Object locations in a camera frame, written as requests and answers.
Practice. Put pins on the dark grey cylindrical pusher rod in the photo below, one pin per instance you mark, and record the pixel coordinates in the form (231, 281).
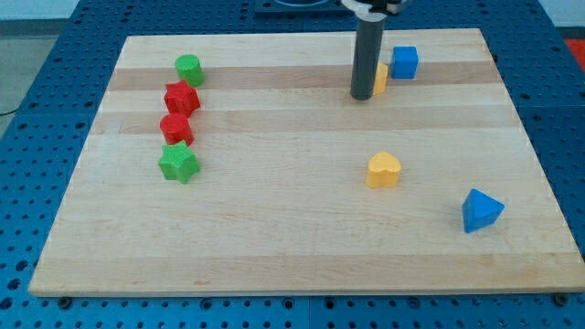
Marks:
(365, 62)

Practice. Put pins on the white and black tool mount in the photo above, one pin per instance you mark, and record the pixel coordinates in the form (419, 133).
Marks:
(375, 10)

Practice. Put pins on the yellow hexagon block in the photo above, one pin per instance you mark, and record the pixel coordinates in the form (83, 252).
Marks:
(381, 79)

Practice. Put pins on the blue cube block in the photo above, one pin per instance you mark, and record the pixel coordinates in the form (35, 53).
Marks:
(404, 62)

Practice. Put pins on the yellow heart block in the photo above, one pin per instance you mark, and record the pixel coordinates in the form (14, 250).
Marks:
(383, 170)

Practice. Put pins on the green cylinder block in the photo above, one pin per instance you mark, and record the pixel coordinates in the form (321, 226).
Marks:
(188, 68)

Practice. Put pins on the wooden board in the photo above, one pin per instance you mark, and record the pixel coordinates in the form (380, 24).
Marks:
(280, 205)

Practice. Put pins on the red star block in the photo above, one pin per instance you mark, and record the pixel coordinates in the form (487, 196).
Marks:
(180, 97)

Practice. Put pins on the blue triangle block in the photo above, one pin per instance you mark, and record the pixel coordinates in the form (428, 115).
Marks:
(480, 210)

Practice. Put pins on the red cylinder block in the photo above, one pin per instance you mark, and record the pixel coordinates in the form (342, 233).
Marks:
(176, 128)

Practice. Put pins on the green star block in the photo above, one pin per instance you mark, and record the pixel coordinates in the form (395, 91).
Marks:
(178, 162)

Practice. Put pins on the dark blue base plate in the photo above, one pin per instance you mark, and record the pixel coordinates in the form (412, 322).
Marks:
(298, 7)

